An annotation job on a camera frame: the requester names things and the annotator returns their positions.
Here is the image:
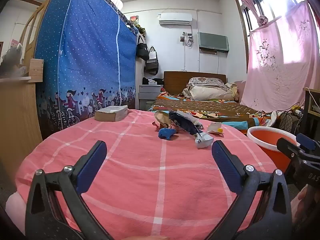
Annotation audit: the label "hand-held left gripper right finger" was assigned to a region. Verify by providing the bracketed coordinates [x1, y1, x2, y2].
[211, 140, 293, 240]

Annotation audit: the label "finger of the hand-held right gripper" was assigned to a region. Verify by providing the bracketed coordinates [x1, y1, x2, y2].
[276, 137, 304, 160]
[296, 133, 316, 151]

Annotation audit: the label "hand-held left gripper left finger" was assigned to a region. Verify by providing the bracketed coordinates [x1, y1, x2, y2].
[25, 141, 113, 240]

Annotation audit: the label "orange bucket with white rim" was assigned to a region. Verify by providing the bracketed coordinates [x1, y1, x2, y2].
[247, 126, 300, 174]

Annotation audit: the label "silver wrapper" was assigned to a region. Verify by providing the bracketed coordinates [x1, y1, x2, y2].
[194, 132, 214, 149]

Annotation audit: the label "white wrapper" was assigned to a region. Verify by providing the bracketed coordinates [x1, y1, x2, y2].
[207, 122, 225, 137]

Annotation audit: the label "dark blue snack bag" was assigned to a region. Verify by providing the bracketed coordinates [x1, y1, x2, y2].
[169, 110, 204, 137]

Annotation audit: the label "blue toy animal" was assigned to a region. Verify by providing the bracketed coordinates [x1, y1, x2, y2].
[158, 127, 179, 140]

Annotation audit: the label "crushed red paper cup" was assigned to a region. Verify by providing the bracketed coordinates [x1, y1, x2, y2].
[152, 111, 173, 131]

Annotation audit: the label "person's right hand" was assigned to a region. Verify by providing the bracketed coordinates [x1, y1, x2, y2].
[292, 184, 315, 221]

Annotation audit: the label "black floor fan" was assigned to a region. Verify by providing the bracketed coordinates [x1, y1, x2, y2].
[278, 112, 303, 136]

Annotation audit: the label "wooden desk shelf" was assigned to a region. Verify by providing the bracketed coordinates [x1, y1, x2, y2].
[301, 87, 320, 136]

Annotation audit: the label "thick tan book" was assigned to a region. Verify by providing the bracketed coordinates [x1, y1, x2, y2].
[94, 106, 128, 122]

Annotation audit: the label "folded beige quilt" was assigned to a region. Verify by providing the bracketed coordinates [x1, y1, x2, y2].
[182, 84, 235, 102]

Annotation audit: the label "yellow floral cloth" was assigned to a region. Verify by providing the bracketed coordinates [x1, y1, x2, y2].
[226, 82, 240, 102]

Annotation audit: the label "pink board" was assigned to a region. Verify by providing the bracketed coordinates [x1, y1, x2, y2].
[234, 80, 247, 103]

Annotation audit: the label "pink embroidered hanging sheet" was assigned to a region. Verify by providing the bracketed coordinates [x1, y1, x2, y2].
[240, 0, 320, 113]

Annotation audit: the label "floral pillow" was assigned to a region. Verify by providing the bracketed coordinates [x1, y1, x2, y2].
[188, 77, 225, 87]

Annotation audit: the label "light wooden cabinet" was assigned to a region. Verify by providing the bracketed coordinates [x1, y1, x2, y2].
[0, 59, 45, 175]

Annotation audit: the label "grey nightstand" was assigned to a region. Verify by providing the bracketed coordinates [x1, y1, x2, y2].
[139, 84, 164, 112]

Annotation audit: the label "brown wooden headboard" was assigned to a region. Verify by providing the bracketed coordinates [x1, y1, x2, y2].
[164, 71, 227, 96]

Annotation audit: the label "black items on nightstand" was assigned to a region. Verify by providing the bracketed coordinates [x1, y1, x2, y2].
[142, 77, 164, 85]

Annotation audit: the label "blue dotted wardrobe cover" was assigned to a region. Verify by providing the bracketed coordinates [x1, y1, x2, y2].
[34, 0, 138, 140]

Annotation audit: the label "grey hanging tote bag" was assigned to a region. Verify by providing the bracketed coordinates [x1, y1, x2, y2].
[145, 46, 160, 75]

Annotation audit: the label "black hanging bag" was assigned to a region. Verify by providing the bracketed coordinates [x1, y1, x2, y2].
[136, 34, 150, 61]

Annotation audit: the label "grey plush toy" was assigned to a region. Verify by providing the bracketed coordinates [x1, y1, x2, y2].
[0, 42, 28, 77]

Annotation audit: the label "white air conditioner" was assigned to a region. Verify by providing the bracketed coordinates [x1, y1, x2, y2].
[159, 12, 193, 26]

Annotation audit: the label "white cable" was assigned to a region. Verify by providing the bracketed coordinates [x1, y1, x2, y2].
[304, 87, 320, 107]

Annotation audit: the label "green covered wall unit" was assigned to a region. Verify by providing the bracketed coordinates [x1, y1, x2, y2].
[198, 32, 229, 53]

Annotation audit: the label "wall socket with plugs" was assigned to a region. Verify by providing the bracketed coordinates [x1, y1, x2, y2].
[180, 32, 194, 47]

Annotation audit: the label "wooden bunk bed frame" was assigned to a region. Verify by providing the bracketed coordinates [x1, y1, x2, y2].
[19, 0, 53, 80]

